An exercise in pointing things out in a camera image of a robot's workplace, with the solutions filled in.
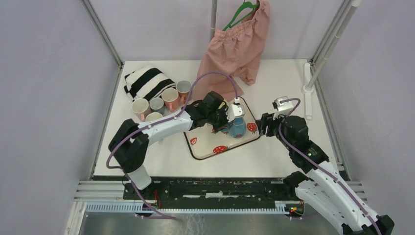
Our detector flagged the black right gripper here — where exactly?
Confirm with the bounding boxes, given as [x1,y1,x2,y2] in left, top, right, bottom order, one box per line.
[255,109,294,151]

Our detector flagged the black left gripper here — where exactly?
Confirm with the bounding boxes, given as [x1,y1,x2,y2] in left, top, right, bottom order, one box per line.
[207,105,235,133]

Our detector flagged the bright blue mug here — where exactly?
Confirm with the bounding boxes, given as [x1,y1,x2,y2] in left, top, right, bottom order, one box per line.
[221,117,247,139]

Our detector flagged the strawberry print tray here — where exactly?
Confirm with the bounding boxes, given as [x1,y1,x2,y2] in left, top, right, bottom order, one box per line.
[184,97,260,160]

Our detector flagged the floral salmon mug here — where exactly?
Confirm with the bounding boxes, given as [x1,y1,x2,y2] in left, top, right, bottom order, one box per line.
[176,80,192,104]

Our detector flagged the plain pink tall mug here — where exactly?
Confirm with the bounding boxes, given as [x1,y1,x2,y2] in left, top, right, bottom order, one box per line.
[161,88,180,113]

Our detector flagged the grey blue mug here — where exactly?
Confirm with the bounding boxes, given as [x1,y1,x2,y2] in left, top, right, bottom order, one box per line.
[149,97,165,116]

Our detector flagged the black faceted mug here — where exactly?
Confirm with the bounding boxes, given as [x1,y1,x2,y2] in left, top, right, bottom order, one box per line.
[145,112,163,122]

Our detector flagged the pale pink faceted mug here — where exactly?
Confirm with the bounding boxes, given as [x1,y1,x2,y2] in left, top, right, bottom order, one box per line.
[132,98,152,121]

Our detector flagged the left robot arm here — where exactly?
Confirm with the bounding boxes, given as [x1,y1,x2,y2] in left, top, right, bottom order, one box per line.
[108,92,243,200]

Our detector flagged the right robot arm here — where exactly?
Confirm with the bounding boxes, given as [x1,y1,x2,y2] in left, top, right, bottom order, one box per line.
[255,113,395,235]

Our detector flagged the pink shorts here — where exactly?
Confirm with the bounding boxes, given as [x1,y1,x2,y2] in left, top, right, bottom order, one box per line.
[192,0,270,101]

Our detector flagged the black white striped towel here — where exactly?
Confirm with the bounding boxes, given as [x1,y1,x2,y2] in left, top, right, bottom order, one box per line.
[124,64,176,101]

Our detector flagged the centre metal pole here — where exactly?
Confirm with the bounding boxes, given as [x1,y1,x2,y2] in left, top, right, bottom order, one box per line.
[210,0,218,39]

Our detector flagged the green clothes hanger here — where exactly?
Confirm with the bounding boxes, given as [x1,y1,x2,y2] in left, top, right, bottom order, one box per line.
[222,0,260,31]

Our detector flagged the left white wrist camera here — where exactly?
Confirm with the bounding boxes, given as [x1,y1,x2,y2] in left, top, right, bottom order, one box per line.
[226,97,245,123]

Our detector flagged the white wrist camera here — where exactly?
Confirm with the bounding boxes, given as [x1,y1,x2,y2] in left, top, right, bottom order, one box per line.
[226,97,245,123]
[272,96,294,120]

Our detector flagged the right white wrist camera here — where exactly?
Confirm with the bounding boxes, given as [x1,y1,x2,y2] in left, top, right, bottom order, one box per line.
[272,96,294,120]

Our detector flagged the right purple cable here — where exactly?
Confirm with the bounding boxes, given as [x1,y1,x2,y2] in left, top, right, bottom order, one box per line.
[278,97,383,235]

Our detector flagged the purple cable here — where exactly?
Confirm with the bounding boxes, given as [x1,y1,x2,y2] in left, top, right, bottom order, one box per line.
[278,97,383,235]
[106,71,240,220]

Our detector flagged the white cable duct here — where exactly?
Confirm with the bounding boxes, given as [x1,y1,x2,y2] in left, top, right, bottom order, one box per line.
[85,202,295,215]

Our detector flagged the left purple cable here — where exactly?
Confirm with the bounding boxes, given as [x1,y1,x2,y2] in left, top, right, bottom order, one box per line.
[106,71,240,220]

